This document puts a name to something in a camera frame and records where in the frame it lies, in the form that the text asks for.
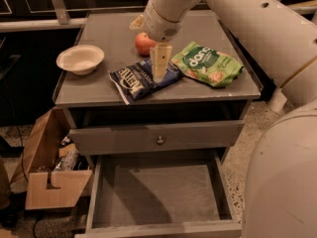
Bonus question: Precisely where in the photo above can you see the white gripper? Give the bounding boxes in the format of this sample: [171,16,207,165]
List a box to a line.
[129,0,181,82]

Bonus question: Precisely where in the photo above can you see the blue chip bag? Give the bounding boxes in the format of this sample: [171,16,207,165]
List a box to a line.
[109,59,183,105]

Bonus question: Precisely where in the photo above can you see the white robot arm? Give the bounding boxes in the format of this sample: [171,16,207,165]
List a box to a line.
[132,0,317,238]

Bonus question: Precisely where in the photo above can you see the green snack bag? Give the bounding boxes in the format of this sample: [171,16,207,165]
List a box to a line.
[171,42,243,88]

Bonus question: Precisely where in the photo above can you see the grey top drawer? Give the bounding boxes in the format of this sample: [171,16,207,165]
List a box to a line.
[69,120,245,156]

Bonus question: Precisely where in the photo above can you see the round metal drawer knob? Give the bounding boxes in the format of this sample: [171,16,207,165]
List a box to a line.
[157,136,164,146]

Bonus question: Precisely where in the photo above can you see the grey drawer cabinet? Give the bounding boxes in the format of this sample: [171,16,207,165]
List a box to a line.
[53,10,264,238]

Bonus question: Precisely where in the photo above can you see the open grey middle drawer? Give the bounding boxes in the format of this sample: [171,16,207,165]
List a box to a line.
[75,150,242,238]

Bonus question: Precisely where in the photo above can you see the red apple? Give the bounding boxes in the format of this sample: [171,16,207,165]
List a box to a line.
[135,32,157,57]

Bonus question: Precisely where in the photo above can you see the white paper bowl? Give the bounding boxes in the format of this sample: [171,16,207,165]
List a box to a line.
[56,45,105,75]

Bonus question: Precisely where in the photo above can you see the white slanted support leg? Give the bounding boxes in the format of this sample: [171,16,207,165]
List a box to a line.
[267,88,287,113]

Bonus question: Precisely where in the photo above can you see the plastic bottle in box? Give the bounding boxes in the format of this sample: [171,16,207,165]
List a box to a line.
[53,151,79,172]

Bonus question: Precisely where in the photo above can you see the open cardboard box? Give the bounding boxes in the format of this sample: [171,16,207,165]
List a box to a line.
[10,108,93,210]

